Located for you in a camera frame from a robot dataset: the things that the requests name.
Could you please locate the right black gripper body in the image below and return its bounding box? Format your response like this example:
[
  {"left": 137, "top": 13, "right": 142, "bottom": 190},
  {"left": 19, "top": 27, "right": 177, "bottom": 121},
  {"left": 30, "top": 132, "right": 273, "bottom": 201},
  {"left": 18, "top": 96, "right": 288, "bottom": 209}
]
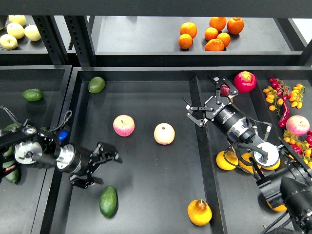
[{"left": 204, "top": 96, "right": 254, "bottom": 138}]

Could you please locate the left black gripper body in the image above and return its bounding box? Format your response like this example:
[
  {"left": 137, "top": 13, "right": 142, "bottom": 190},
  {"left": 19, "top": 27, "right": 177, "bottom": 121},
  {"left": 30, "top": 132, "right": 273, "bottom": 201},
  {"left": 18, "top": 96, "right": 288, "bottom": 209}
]
[{"left": 56, "top": 144, "right": 100, "bottom": 176}]

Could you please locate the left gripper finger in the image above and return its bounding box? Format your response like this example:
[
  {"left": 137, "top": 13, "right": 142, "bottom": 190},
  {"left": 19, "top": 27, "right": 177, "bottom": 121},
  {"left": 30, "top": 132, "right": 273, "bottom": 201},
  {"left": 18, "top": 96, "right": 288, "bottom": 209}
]
[
  {"left": 69, "top": 172, "right": 104, "bottom": 189},
  {"left": 91, "top": 142, "right": 123, "bottom": 166}
]

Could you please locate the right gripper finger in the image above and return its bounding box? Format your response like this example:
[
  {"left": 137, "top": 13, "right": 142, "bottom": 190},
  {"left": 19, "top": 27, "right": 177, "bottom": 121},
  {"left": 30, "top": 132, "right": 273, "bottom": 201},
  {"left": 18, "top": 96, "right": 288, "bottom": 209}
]
[
  {"left": 182, "top": 97, "right": 214, "bottom": 127},
  {"left": 206, "top": 74, "right": 239, "bottom": 104}
]

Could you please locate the yellow pear with brown top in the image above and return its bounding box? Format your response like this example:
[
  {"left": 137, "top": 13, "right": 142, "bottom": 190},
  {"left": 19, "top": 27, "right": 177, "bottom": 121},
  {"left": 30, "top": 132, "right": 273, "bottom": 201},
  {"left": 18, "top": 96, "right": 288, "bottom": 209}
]
[{"left": 187, "top": 199, "right": 212, "bottom": 226}]

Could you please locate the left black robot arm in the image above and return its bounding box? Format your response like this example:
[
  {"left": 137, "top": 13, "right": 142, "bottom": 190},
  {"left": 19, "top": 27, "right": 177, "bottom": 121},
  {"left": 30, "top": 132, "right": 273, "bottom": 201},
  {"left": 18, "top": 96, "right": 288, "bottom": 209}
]
[{"left": 0, "top": 106, "right": 122, "bottom": 189}]

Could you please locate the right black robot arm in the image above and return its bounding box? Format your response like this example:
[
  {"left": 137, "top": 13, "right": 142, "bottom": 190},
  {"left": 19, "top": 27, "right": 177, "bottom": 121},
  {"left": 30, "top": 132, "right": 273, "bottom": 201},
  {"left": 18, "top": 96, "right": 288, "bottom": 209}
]
[{"left": 186, "top": 77, "right": 312, "bottom": 234}]

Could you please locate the yellow pear left of row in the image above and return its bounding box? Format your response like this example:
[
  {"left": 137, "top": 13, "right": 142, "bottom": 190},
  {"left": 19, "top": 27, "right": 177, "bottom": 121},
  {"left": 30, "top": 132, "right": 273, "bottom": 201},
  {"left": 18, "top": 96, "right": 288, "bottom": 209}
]
[{"left": 216, "top": 151, "right": 238, "bottom": 171}]

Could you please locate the yellow pear of row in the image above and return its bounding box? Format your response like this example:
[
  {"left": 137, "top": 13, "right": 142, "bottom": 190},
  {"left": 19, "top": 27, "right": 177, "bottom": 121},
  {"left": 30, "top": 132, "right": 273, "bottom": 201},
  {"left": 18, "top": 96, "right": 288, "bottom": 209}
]
[
  {"left": 239, "top": 153, "right": 257, "bottom": 175},
  {"left": 262, "top": 159, "right": 281, "bottom": 171},
  {"left": 216, "top": 151, "right": 238, "bottom": 171}
]

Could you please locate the yellow pear middle of row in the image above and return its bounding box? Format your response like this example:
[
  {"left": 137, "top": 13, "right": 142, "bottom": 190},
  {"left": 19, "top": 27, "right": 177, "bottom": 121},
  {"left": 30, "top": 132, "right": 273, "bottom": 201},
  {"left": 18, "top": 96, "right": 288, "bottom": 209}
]
[{"left": 239, "top": 153, "right": 257, "bottom": 175}]

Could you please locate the green avocado lower left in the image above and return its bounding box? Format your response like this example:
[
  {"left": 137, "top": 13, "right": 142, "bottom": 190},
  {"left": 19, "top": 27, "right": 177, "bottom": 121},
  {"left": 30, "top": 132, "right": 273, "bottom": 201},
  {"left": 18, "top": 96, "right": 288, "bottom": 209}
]
[{"left": 3, "top": 161, "right": 20, "bottom": 183}]

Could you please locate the green avocado middle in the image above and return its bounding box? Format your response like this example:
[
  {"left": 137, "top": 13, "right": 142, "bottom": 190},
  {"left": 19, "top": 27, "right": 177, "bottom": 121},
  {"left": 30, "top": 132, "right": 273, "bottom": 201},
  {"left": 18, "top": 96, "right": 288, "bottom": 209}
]
[{"left": 3, "top": 146, "right": 13, "bottom": 157}]

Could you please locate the green avocado in tray corner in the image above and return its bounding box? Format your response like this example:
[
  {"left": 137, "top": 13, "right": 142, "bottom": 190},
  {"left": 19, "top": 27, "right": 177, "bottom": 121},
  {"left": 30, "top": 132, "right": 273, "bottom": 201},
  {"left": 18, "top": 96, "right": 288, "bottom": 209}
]
[{"left": 88, "top": 77, "right": 106, "bottom": 94}]

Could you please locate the green avocado left tray top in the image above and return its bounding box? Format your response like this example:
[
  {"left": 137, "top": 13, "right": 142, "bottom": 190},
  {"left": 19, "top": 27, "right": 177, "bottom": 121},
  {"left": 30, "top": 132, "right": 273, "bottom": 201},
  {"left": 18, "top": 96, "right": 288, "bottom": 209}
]
[{"left": 22, "top": 88, "right": 43, "bottom": 101}]

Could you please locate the yellow pear right of row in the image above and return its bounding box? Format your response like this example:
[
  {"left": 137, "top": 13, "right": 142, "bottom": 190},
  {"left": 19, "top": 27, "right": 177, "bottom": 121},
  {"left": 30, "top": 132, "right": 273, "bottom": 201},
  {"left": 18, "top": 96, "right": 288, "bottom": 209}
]
[{"left": 262, "top": 159, "right": 281, "bottom": 171}]

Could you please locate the orange yellow pear lower right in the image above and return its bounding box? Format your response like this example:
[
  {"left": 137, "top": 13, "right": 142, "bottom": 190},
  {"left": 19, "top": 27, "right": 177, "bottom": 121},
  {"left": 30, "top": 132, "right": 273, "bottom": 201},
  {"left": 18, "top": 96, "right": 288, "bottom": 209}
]
[{"left": 265, "top": 199, "right": 287, "bottom": 212}]

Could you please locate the pale yellow pear front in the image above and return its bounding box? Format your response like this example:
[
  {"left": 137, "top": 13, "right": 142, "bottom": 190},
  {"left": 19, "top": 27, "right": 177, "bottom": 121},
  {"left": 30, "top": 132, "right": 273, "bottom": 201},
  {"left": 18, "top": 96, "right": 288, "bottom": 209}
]
[{"left": 0, "top": 34, "right": 18, "bottom": 50}]

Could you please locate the pale yellow pear right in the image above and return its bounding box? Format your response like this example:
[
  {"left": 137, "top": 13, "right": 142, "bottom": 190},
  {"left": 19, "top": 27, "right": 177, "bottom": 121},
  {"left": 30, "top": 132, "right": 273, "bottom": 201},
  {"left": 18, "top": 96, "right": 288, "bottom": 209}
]
[{"left": 24, "top": 24, "right": 41, "bottom": 41}]

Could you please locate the small dark red apple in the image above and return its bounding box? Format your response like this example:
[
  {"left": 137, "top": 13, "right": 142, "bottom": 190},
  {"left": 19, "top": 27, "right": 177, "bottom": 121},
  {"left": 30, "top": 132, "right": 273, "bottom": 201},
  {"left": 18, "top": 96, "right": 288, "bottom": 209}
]
[{"left": 220, "top": 84, "right": 230, "bottom": 97}]

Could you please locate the big red apple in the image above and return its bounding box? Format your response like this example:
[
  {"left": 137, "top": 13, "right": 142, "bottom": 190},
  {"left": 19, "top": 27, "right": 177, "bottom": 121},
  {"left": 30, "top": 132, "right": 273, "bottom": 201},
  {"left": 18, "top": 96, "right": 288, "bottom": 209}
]
[{"left": 234, "top": 71, "right": 257, "bottom": 93}]

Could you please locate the pink red apple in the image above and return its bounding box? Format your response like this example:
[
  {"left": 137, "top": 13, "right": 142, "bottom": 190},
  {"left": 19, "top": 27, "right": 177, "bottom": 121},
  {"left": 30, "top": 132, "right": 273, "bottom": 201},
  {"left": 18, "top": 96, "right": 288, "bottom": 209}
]
[{"left": 113, "top": 115, "right": 135, "bottom": 137}]

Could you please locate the orange fruit front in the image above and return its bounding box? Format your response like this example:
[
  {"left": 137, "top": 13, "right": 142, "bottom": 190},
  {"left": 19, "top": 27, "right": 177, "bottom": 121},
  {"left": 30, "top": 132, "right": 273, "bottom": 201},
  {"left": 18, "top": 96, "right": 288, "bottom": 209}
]
[{"left": 204, "top": 39, "right": 224, "bottom": 51}]

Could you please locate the orange fruit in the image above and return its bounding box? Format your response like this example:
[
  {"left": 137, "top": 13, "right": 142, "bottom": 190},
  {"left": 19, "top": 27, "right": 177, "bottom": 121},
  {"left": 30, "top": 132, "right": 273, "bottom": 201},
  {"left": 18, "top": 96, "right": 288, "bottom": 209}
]
[
  {"left": 204, "top": 27, "right": 219, "bottom": 41},
  {"left": 227, "top": 17, "right": 244, "bottom": 35},
  {"left": 178, "top": 34, "right": 193, "bottom": 49},
  {"left": 209, "top": 17, "right": 227, "bottom": 32},
  {"left": 179, "top": 22, "right": 197, "bottom": 38},
  {"left": 204, "top": 39, "right": 224, "bottom": 51},
  {"left": 217, "top": 33, "right": 231, "bottom": 48}
]

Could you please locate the pale pink apple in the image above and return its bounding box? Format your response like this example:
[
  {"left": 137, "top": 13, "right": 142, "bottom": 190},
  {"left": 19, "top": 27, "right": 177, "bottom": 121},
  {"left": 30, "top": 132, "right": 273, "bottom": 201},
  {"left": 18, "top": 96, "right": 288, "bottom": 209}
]
[{"left": 154, "top": 123, "right": 175, "bottom": 145}]

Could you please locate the orange fruit right lower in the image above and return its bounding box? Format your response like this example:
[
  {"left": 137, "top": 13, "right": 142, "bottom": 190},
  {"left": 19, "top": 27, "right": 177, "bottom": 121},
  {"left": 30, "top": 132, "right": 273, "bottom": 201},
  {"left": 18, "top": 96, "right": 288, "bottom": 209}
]
[{"left": 217, "top": 33, "right": 231, "bottom": 48}]

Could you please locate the orange fruit centre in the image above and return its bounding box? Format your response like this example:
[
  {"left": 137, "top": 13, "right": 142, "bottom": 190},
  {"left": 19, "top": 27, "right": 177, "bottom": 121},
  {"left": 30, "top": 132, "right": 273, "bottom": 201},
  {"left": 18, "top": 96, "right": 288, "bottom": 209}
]
[{"left": 204, "top": 27, "right": 219, "bottom": 41}]

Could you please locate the orange fruit lower left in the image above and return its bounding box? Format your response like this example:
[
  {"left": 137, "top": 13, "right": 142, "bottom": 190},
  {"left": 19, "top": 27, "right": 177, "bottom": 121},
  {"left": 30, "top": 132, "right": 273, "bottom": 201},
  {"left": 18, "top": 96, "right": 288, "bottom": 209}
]
[{"left": 178, "top": 34, "right": 193, "bottom": 49}]

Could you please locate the orange cherry tomato bunch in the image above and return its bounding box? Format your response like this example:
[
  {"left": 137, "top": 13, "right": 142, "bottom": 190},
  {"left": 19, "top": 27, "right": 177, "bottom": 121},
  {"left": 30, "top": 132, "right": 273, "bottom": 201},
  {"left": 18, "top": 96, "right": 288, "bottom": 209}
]
[{"left": 263, "top": 86, "right": 284, "bottom": 111}]

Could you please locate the orange fruit top right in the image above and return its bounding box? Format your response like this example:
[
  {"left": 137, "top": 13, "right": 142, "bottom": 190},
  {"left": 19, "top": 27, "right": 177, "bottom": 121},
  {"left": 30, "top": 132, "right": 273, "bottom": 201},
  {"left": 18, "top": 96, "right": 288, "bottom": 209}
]
[{"left": 227, "top": 17, "right": 244, "bottom": 35}]

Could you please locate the black centre tray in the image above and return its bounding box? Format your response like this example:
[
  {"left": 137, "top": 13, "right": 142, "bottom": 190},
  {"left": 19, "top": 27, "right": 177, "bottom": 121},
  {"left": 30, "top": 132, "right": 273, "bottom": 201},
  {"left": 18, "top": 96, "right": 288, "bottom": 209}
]
[{"left": 31, "top": 66, "right": 312, "bottom": 234}]

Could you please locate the black tray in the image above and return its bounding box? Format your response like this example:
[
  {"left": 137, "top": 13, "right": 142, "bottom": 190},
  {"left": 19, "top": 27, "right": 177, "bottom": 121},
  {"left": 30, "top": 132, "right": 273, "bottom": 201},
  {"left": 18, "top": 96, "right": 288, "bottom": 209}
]
[
  {"left": 31, "top": 66, "right": 312, "bottom": 234},
  {"left": 0, "top": 65, "right": 72, "bottom": 234}
]

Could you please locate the orange fruit far left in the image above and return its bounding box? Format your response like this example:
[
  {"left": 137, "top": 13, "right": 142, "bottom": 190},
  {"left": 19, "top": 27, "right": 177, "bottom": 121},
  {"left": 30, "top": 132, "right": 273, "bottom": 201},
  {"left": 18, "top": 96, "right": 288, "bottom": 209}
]
[{"left": 179, "top": 22, "right": 197, "bottom": 38}]

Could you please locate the red chili pepper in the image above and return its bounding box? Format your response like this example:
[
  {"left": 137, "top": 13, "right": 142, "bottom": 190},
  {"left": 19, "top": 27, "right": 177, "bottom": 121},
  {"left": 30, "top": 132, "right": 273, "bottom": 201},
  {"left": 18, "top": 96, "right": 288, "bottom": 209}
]
[{"left": 278, "top": 102, "right": 290, "bottom": 128}]

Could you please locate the red cherry tomato bunch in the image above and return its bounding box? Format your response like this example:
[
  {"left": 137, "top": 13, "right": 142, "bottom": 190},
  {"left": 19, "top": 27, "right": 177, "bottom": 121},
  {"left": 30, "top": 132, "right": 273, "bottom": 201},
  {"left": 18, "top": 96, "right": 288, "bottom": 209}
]
[{"left": 269, "top": 78, "right": 291, "bottom": 100}]

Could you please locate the black left tray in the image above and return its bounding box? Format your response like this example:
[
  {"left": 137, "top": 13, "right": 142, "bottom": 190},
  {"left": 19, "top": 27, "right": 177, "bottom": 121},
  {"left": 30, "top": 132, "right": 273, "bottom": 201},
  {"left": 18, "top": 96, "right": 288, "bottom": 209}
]
[{"left": 0, "top": 65, "right": 72, "bottom": 234}]

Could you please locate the yellow cherry tomato bunch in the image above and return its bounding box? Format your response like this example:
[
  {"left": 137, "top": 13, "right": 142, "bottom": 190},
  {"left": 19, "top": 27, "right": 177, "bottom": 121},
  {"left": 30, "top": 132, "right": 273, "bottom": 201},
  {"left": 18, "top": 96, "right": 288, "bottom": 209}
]
[{"left": 289, "top": 83, "right": 306, "bottom": 109}]

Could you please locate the mixed cherry tomato bunch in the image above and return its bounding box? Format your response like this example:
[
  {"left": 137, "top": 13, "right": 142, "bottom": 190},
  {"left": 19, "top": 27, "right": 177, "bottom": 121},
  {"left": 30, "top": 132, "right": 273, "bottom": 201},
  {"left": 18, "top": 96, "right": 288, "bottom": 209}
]
[{"left": 283, "top": 130, "right": 312, "bottom": 168}]

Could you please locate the black metal shelf frame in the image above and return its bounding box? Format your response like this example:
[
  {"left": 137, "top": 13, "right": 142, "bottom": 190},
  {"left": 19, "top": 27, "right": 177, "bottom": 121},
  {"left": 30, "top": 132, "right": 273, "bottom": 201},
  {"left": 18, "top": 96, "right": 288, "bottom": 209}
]
[{"left": 0, "top": 0, "right": 312, "bottom": 66}]

